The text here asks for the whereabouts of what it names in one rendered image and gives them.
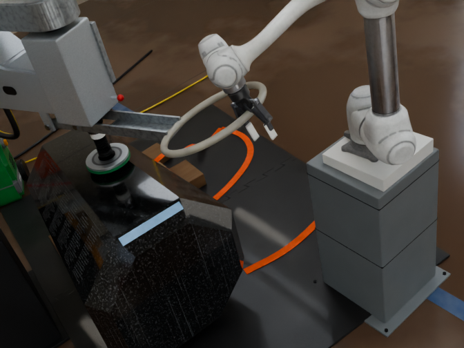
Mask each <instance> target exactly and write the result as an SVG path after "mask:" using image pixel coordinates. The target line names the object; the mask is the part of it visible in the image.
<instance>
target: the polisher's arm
mask: <svg viewBox="0 0 464 348"><path fill-rule="evenodd" d="M0 108H6V109H13V110H24V111H31V112H38V113H39V114H40V116H41V119H42V121H43V123H44V125H46V124H47V125H49V126H50V127H51V129H50V131H56V129H55V126H54V124H53V122H52V120H51V118H50V115H49V113H50V114H54V113H53V110H52V108H51V106H50V104H49V101H48V99H47V97H46V94H45V92H44V90H43V88H42V86H41V84H40V82H39V79H38V77H37V75H36V73H35V70H34V68H33V67H32V64H31V62H30V60H29V58H28V55H27V53H26V51H25V49H24V46H23V44H22V42H21V40H20V39H19V38H18V37H16V36H15V35H13V34H12V33H11V32H2V31H0Z"/></svg>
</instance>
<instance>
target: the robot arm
mask: <svg viewBox="0 0 464 348"><path fill-rule="evenodd" d="M324 1H326V0H291V1H290V2H289V3H288V4H287V5H286V6H285V7H284V8H283V9H282V10H281V11H280V12H279V13H278V14H277V15H276V16H275V17H274V18H273V19H272V21H271V22H270V23H269V24H268V25H267V26H266V27H265V28H264V29H263V30H262V31H261V32H260V33H259V34H258V35H257V36H256V37H254V38H253V39H252V40H250V41H249V42H247V43H246V44H244V45H241V46H234V45H231V46H228V45H227V43H226V42H225V40H223V38H221V37H220V36H219V35H217V34H212V35H208V36H206V37H205V38H203V40H201V42H199V44H198V48H199V52H200V56H201V58H202V61H203V64H204V65H205V67H206V72H207V75H208V77H209V79H210V80H211V82H212V83H213V84H214V85H215V86H217V87H218V88H221V89H222V90H223V91H224V93H225V94H228V96H229V97H230V99H231V101H232V104H231V107H232V109H233V110H234V113H235V116H236V118H239V117H240V116H241V115H242V114H243V113H245V112H246V111H247V110H248V111H249V112H250V113H253V114H254V115H255V116H256V117H257V118H258V119H260V120H261V121H262V122H263V123H264V124H263V126H264V127H265V129H266V131H267V132H268V134H269V136H270V138H271V139H272V140H274V139H275V138H276V137H277V136H278V135H277V133H276V132H275V130H274V128H273V126H272V124H271V122H270V121H271V120H272V119H273V118H272V116H271V115H270V114H269V112H268V111H267V110H266V108H265V107H264V106H263V105H262V104H261V103H260V100H259V99H258V98H257V97H256V98H255V99H252V98H251V97H250V95H249V93H250V91H249V89H248V87H247V85H246V84H245V83H246V80H245V78H244V76H245V75H246V74H247V73H248V72H249V71H250V66H251V63H252V62H253V61H254V60H255V59H256V58H257V57H258V56H260V55H261V54H262V53H263V52H264V51H265V50H266V49H267V48H268V47H269V46H270V45H271V44H272V43H273V42H274V41H275V40H276V39H277V38H278V37H279V36H280V35H282V34H283V33H284V32H285V31H286V30H287V29H288V28H289V27H290V26H291V25H292V24H293V23H294V22H295V21H296V20H297V19H298V18H299V17H301V16H302V15H303V14H304V13H305V12H306V11H308V10H310V9H311V8H313V7H314V6H316V5H318V4H320V3H322V2H324ZM399 1H400V0H355V2H356V6H357V9H358V12H359V13H360V14H361V16H362V17H363V22H364V29H365V43H366V51H367V65H368V73H369V85H365V86H359V87H357V88H356V89H354V91H353V92H352V93H351V94H350V96H349V99H348V101H347V123H348V127H349V130H346V131H345V132H344V136H345V137H346V138H348V139H350V141H349V142H347V143H346V144H344V145H343V146H341V151H343V152H348V153H352V154H354V155H357V156H360V157H363V158H365V159H368V160H369V161H370V162H377V161H378V160H380V161H382V162H384V163H386V164H390V165H399V164H404V163H405V162H407V161H409V160H410V159H411V158H412V156H413V155H414V153H415V151H416V138H415V136H414V134H413V130H412V126H411V123H410V120H409V115H408V112H407V109H406V108H405V107H404V106H403V105H401V104H400V94H399V83H398V60H397V48H396V26H395V14H394V13H395V11H396V9H397V7H398V4H399ZM253 106H254V107H253ZM243 126H245V128H246V129H247V131H248V132H249V134H250V136H251V137H252V139H253V141H255V140H256V139H257V138H259V135H258V133H257V131H256V130H255V128H254V127H253V124H252V123H251V122H250V121H249V120H248V121H247V122H246V123H245V124H243Z"/></svg>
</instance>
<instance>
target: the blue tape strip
mask: <svg viewBox="0 0 464 348"><path fill-rule="evenodd" d="M182 209H183V207H182V205H181V204H180V202H177V203H175V204H174V205H172V206H170V207H168V208H167V209H166V210H164V211H162V212H161V213H159V214H157V215H156V216H154V217H152V218H151V219H149V220H148V221H146V222H145V223H143V224H141V225H139V226H138V227H136V228H135V229H133V230H132V231H130V232H128V233H127V234H125V235H123V236H122V237H120V238H118V239H119V241H120V242H121V244H122V245H123V246H124V245H126V244H128V243H129V242H131V241H133V240H134V239H135V238H138V237H139V236H140V235H142V234H144V233H145V232H147V231H149V230H150V229H152V228H153V227H155V226H157V225H158V224H160V223H161V222H163V221H164V220H166V219H168V218H170V217H171V216H172V215H175V214H176V213H177V212H179V211H181V210H182Z"/></svg>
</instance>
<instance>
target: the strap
mask: <svg viewBox="0 0 464 348"><path fill-rule="evenodd" d="M224 128H226V127H222V128H218V129H217V130H216V131H215V132H214V134H216V133H218V132H220V131H221V130H223V129H224ZM214 134H213V135H214ZM232 134H234V135H237V136H238V137H240V138H241V139H242V140H243V141H244V142H245V144H246V146H247V156H246V159H245V161H244V163H243V165H242V166H241V168H240V169H239V171H238V172H237V173H236V174H235V175H234V177H233V178H232V179H231V180H230V181H229V182H228V184H227V185H226V186H225V187H224V188H223V189H222V190H221V191H219V192H218V193H217V194H216V195H215V196H213V198H214V199H216V200H218V199H220V198H221V197H222V196H223V195H224V194H225V193H226V192H227V191H228V190H229V189H230V188H231V187H232V186H233V185H234V184H235V183H236V182H237V180H238V179H239V178H240V177H241V175H242V174H243V173H244V172H245V170H246V169H247V167H248V166H249V164H250V162H251V160H252V158H253V152H254V149H253V144H252V142H251V140H250V139H249V138H248V137H247V136H246V135H245V134H244V133H241V132H240V131H238V130H236V131H234V132H233V133H232ZM213 135H212V136H213ZM163 157H165V156H164V155H163V154H162V153H161V154H160V155H159V156H157V157H156V158H155V159H154V160H155V161H156V162H159V161H160V160H161V159H162V158H163ZM315 227H316V225H315V220H314V221H313V222H312V223H311V224H310V225H309V226H308V227H307V228H306V229H305V230H304V231H303V232H302V233H301V234H300V235H299V236H298V237H296V238H295V239H294V240H293V241H291V242H290V243H288V245H286V246H284V247H283V248H281V249H280V250H279V251H277V252H275V253H274V254H272V255H270V256H268V257H267V258H265V259H263V260H261V261H259V262H256V263H255V264H252V265H251V266H249V267H247V268H245V269H244V271H245V272H246V274H249V273H251V272H253V271H255V270H257V269H259V268H260V267H263V266H264V265H266V264H268V263H270V262H273V261H274V260H276V259H278V258H279V257H281V256H283V255H284V254H286V253H287V252H289V251H290V250H292V249H293V248H294V247H296V246H297V245H298V244H300V243H301V242H302V241H303V240H304V239H305V238H306V237H307V236H308V235H309V234H311V233H312V232H313V231H314V230H315Z"/></svg>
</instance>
